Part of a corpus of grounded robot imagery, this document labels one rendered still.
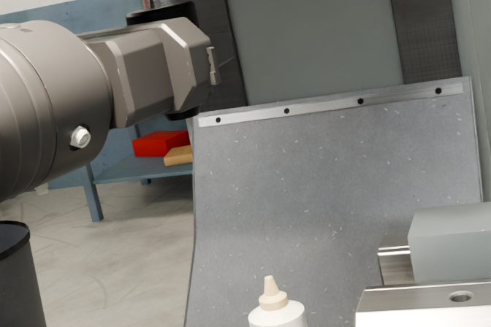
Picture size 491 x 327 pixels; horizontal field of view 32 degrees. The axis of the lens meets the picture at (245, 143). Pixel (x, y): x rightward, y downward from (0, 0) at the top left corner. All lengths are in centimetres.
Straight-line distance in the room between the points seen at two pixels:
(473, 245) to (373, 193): 37
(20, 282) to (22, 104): 208
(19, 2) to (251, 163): 478
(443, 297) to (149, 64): 22
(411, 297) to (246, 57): 49
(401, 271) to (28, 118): 30
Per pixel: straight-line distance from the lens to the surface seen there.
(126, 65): 48
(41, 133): 43
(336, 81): 93
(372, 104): 92
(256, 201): 94
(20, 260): 249
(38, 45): 45
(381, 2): 91
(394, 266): 60
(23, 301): 251
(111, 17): 534
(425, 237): 54
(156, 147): 495
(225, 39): 57
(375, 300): 53
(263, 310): 60
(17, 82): 43
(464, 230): 54
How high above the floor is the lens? 129
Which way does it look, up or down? 13 degrees down
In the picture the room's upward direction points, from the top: 12 degrees counter-clockwise
